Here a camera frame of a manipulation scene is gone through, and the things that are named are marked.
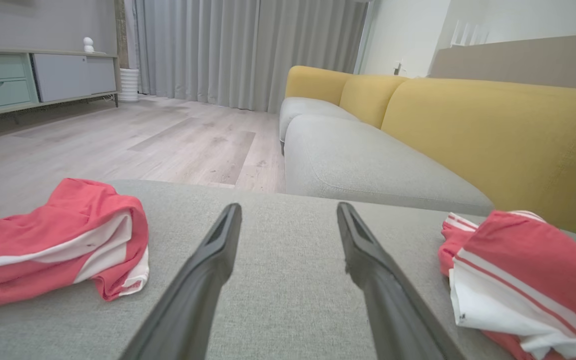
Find wooden sideboard cabinet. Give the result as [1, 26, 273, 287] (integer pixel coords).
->
[0, 47, 121, 121]

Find grey sofa seat cushion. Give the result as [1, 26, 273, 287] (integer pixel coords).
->
[279, 97, 361, 143]
[284, 114, 495, 217]

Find red shorts with bulls print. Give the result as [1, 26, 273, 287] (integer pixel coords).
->
[438, 210, 576, 360]

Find pale grey cabinet door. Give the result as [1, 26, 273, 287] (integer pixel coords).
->
[33, 54, 117, 103]

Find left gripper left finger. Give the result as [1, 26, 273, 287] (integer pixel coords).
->
[119, 202, 243, 360]

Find white slatted chair back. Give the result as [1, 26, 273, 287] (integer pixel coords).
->
[450, 20, 490, 48]

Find crumpled red white garment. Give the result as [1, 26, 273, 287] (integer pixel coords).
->
[0, 178, 150, 310]

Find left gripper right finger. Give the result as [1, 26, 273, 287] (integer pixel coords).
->
[336, 201, 466, 360]

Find white ribbed bin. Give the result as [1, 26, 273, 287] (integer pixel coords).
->
[118, 68, 140, 103]

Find grey pleated curtain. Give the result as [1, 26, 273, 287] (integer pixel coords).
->
[133, 0, 369, 113]

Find wide grey sofa chaise cushion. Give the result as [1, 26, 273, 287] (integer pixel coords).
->
[0, 180, 576, 360]

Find yellow sofa back cushion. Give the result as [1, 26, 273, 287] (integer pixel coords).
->
[285, 65, 354, 106]
[381, 77, 576, 241]
[339, 75, 409, 129]

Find beige low partition panel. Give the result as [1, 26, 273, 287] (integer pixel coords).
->
[428, 34, 576, 93]

